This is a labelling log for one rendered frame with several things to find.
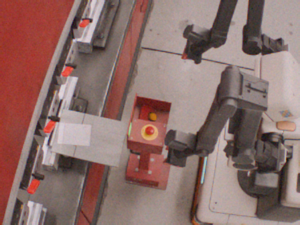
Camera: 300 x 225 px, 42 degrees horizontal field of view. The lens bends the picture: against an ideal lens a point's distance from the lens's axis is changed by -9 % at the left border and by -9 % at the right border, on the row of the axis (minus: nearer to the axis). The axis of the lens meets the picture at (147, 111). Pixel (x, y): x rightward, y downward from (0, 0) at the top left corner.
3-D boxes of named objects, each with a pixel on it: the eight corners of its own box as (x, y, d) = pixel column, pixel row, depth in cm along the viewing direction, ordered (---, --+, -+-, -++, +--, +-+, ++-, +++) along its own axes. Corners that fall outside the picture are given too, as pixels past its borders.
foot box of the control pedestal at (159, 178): (165, 190, 252) (167, 185, 241) (125, 182, 253) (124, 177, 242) (171, 160, 260) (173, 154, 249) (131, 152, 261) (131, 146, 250)
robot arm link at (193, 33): (223, 44, 151) (226, 26, 154) (199, 31, 147) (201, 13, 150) (205, 56, 161) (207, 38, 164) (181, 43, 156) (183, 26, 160)
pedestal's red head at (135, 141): (161, 155, 192) (164, 142, 176) (126, 148, 193) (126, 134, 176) (169, 115, 200) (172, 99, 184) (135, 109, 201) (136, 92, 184)
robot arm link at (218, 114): (242, 106, 97) (244, 67, 102) (219, 102, 98) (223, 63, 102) (210, 161, 137) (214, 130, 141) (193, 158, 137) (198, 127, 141)
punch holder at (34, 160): (34, 194, 131) (22, 181, 115) (11, 187, 131) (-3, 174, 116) (45, 153, 137) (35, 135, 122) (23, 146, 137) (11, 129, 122)
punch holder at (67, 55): (64, 87, 147) (57, 64, 132) (43, 83, 147) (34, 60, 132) (76, 52, 153) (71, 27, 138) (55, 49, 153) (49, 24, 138)
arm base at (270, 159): (278, 171, 133) (281, 138, 138) (266, 165, 129) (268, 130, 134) (259, 175, 140) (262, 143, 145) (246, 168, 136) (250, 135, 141)
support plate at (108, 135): (118, 167, 155) (117, 167, 154) (51, 151, 156) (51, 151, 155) (128, 123, 162) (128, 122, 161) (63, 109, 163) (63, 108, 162)
